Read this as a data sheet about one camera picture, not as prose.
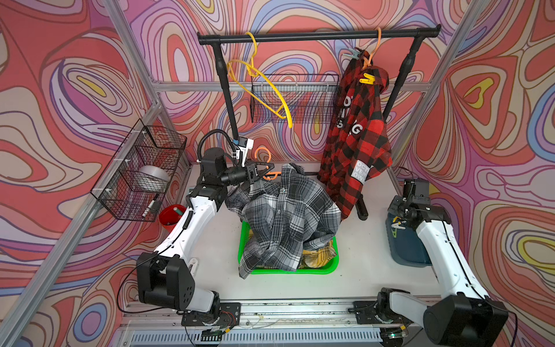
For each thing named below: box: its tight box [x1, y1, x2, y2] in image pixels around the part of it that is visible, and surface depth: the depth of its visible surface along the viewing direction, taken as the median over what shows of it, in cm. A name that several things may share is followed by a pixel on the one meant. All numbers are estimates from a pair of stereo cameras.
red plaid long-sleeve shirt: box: [317, 49, 393, 221], surface depth 68 cm
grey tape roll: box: [138, 165, 170, 181], surface depth 75 cm
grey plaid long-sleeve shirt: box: [225, 163, 342, 280], surface depth 70 cm
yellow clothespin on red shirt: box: [359, 72, 376, 85], surface depth 59 cm
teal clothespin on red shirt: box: [343, 48, 361, 61], surface depth 72 cm
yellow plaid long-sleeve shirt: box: [297, 240, 337, 269], surface depth 80 cm
